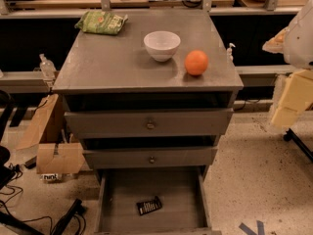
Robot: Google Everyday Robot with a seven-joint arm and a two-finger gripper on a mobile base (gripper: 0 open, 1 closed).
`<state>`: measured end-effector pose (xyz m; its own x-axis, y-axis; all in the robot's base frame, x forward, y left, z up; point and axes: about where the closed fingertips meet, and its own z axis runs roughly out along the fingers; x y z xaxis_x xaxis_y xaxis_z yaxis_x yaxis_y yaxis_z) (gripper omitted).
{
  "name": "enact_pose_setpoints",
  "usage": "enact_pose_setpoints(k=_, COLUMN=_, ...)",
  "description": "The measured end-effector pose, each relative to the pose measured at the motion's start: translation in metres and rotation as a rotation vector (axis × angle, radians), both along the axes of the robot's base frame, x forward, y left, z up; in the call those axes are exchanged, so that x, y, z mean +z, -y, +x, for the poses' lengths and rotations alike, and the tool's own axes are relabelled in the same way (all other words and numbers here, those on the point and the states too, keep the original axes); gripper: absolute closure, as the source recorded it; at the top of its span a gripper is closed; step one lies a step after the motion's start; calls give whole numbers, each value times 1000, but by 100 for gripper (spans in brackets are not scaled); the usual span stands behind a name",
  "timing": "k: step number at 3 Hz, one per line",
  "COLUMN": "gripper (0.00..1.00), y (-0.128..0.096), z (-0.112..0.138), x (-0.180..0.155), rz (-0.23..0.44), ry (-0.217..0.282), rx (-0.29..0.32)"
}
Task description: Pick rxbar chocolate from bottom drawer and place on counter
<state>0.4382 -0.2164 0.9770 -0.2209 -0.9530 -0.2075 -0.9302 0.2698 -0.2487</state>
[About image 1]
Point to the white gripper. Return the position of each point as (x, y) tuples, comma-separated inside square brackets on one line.
[(300, 41)]

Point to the black rxbar chocolate bar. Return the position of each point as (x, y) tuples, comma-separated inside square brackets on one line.
[(152, 205)]

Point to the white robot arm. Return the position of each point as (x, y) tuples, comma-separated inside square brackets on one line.
[(295, 43)]

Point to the grey top drawer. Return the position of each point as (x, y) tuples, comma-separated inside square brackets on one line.
[(118, 124)]

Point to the grey drawer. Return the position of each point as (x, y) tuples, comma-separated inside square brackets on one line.
[(184, 210), (129, 158), (118, 124)]

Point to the grey bottom drawer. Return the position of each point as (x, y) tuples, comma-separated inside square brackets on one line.
[(184, 210)]

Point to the grey drawer cabinet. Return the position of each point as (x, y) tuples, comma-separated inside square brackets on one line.
[(115, 73)]

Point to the grey middle drawer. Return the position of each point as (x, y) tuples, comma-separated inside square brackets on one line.
[(129, 158)]

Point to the black stand leg right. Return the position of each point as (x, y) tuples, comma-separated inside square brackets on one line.
[(290, 135)]

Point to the white pump bottle right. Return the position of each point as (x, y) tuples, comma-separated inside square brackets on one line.
[(229, 51)]

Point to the orange fruit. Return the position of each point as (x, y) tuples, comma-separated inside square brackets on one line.
[(196, 62)]

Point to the white ceramic bowl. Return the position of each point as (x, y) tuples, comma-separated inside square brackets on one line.
[(162, 45)]

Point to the green chip bag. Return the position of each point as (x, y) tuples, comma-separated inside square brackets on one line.
[(100, 22)]

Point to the black stand base left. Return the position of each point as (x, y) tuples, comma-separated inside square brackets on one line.
[(76, 211)]

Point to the brown cardboard box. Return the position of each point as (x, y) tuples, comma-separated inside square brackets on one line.
[(54, 155)]

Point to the clear sanitizer bottle left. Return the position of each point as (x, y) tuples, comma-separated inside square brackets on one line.
[(47, 67)]

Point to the black chair left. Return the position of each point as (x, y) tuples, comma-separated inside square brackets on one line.
[(7, 106)]

